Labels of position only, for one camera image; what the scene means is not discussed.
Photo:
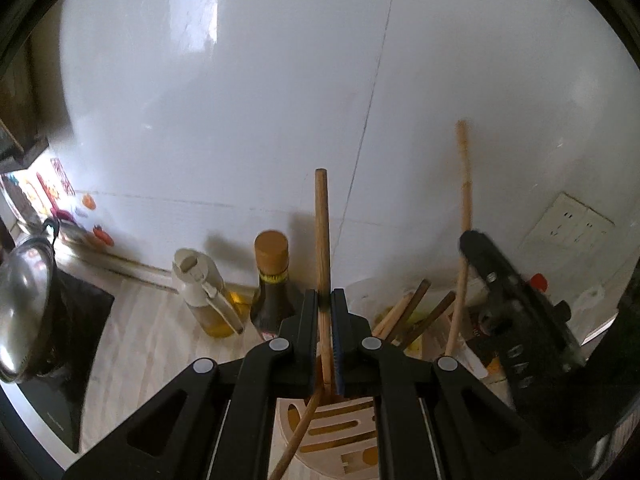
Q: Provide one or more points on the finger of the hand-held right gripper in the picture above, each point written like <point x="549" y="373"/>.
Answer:
<point x="482" y="257"/>

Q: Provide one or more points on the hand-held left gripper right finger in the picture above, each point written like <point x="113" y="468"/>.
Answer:
<point x="345" y="350"/>

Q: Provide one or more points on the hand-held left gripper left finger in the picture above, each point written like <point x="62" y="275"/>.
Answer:
<point x="306" y="345"/>

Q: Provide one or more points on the long light wooden stick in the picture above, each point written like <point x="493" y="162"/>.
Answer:
<point x="466" y="185"/>

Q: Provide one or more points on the dark sauce bottle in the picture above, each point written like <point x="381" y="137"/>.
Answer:
<point x="271" y="290"/>

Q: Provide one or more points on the dark brown chopstick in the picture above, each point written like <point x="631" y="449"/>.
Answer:
<point x="419" y="300"/>
<point x="434" y="316"/>

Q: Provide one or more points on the thin brown wooden stick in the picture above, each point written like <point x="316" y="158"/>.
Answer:
<point x="299" y="435"/>

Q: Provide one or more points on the clear cooking oil bottle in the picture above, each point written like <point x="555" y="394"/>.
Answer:
<point x="205" y="300"/>

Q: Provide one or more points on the black induction cooker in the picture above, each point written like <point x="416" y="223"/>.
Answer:
<point x="80" y="355"/>

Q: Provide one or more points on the steel pot lid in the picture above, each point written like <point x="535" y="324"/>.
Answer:
<point x="25" y="310"/>

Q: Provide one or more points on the white wall socket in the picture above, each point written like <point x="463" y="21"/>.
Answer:
<point x="567" y="220"/>

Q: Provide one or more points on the red wall sticker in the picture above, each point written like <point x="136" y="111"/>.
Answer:
<point x="61" y="177"/>

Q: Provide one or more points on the brown wall cabinet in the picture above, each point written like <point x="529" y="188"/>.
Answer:
<point x="20" y="110"/>

